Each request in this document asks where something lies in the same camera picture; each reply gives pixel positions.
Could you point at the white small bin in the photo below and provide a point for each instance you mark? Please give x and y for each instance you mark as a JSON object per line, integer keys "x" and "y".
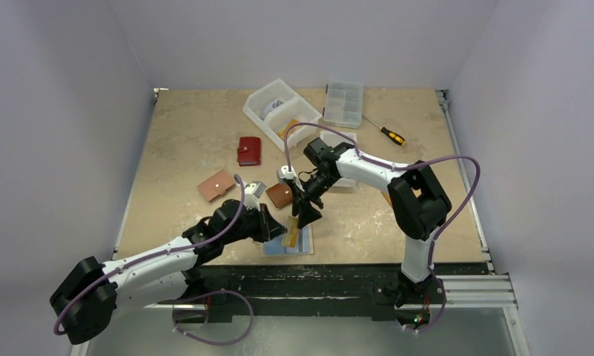
{"x": 332, "y": 140}

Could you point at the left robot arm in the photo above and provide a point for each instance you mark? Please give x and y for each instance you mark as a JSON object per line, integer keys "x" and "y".
{"x": 93, "y": 293}

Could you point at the yellow item in bin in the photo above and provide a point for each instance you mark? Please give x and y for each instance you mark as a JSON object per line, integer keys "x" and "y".
{"x": 292, "y": 132}

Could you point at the pink card holder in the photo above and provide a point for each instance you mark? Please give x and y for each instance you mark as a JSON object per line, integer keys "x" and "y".
{"x": 216, "y": 186}

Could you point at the white divided bin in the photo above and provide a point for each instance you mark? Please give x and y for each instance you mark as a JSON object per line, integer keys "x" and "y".
{"x": 294, "y": 107}

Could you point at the silver credit card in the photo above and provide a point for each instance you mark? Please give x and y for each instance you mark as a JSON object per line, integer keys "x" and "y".
{"x": 271, "y": 106}

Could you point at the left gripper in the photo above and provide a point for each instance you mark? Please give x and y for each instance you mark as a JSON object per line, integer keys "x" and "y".
{"x": 268, "y": 228}

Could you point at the yellow black screwdriver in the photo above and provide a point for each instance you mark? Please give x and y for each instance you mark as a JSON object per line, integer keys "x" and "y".
{"x": 391, "y": 135}

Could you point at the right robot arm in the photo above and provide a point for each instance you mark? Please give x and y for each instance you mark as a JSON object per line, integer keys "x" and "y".
{"x": 419, "y": 202}

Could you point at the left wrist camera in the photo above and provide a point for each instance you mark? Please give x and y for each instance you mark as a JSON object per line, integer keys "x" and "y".
{"x": 252, "y": 193}

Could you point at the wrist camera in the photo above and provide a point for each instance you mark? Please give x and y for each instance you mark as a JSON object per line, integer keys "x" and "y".
{"x": 252, "y": 193}
{"x": 286, "y": 176}

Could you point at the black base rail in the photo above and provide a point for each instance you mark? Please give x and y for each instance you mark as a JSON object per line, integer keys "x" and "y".
{"x": 373, "y": 290}

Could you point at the brown card holder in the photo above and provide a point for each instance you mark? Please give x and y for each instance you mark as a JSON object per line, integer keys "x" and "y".
{"x": 280, "y": 195}

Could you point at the red card holder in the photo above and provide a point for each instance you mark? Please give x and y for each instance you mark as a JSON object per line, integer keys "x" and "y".
{"x": 249, "y": 151}

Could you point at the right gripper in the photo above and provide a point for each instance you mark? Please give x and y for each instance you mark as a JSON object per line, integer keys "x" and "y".
{"x": 302, "y": 197}

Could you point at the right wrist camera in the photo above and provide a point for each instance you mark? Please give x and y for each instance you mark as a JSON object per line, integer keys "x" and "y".
{"x": 286, "y": 176}

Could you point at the clear compartment organizer box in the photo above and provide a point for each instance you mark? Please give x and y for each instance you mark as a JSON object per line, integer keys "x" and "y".
{"x": 344, "y": 104}

